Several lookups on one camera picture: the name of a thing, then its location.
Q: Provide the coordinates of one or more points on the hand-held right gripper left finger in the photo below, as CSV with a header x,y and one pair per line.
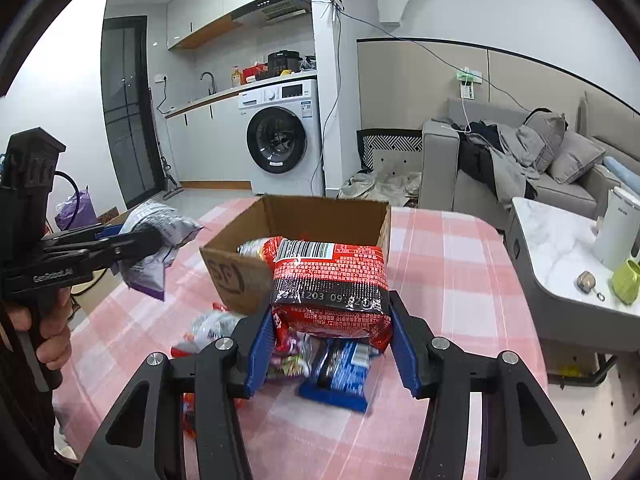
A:
x,y
260,355

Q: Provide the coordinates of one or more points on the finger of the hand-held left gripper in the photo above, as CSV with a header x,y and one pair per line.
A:
x,y
135,250
107,232

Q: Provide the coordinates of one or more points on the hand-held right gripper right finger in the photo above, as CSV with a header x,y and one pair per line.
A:
x,y
406,357

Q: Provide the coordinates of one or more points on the grey purple-edged snack packet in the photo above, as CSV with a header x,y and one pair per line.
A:
x,y
167,220

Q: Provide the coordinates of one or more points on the brown cardboard box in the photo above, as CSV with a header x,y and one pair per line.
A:
x,y
235,280

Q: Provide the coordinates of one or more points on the red noodle snack packet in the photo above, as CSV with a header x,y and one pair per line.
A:
x,y
330,300

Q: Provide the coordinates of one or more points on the white red green snack packet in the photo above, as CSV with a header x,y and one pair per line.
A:
x,y
255,249

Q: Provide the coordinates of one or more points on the person's left hand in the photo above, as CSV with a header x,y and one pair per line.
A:
x,y
50,332

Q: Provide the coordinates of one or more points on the cardboard box on floor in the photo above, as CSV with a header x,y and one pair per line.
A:
x,y
110,216

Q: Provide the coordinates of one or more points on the purple plastic bag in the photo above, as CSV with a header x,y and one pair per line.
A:
x,y
75,212

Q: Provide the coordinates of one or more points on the blue snack packet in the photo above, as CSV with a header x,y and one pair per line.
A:
x,y
345,375

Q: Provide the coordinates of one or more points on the mop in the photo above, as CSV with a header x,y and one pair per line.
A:
x,y
172,187

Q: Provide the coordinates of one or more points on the small red snack packet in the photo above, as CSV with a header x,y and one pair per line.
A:
x,y
190,412

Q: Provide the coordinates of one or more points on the pink checkered tablecloth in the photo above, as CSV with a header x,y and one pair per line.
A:
x,y
450,270

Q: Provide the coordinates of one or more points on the dark glass door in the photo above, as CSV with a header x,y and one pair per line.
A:
x,y
125,110

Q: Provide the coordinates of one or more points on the white lower kitchen cabinet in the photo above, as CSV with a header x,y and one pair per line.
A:
x,y
210,145

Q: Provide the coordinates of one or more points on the white kitchen cabinet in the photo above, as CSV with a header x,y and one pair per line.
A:
x,y
210,145
200,5

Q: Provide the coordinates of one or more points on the white crumpled cloth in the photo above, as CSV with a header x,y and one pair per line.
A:
x,y
380,185

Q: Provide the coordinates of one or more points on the white marble coffee table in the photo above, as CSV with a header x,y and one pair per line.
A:
x,y
555,260

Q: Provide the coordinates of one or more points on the black kitchen faucet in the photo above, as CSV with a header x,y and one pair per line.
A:
x,y
214,86

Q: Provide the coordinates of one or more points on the white washing machine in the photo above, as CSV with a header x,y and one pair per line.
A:
x,y
280,135

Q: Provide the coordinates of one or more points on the grey sofa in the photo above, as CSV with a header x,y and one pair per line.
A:
x,y
440,170

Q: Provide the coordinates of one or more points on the orange bottle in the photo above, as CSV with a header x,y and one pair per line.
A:
x,y
235,77

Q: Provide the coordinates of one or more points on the white dotted rug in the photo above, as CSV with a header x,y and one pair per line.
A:
x,y
600,420

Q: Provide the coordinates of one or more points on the black patterned panel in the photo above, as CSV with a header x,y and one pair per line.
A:
x,y
390,147

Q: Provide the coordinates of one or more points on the red box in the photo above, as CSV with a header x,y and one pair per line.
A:
x,y
252,74

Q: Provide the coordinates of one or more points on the black jacket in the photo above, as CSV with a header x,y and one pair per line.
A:
x,y
477,157

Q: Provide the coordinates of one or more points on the grey garment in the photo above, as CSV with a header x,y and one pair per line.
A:
x,y
510,170

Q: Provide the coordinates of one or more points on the green cup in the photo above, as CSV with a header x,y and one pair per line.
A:
x,y
627,282

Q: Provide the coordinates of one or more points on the black pressure cooker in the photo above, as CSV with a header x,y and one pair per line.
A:
x,y
284,62

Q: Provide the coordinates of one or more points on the white electric kettle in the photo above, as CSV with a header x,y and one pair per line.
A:
x,y
612,235

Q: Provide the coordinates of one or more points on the white upper kitchen cabinet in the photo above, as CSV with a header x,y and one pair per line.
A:
x,y
200,5

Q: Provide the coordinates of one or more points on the pile of small packages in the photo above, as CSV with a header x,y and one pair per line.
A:
x,y
308,63

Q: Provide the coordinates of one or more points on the grey pillow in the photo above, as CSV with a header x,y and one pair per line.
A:
x,y
547,135
577,157

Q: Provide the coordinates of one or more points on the range hood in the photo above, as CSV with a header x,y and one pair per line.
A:
x,y
275,9

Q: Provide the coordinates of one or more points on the light blue pillow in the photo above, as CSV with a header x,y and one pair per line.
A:
x,y
622,172

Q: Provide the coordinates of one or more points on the wall power socket green plug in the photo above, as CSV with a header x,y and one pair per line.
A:
x,y
467,85

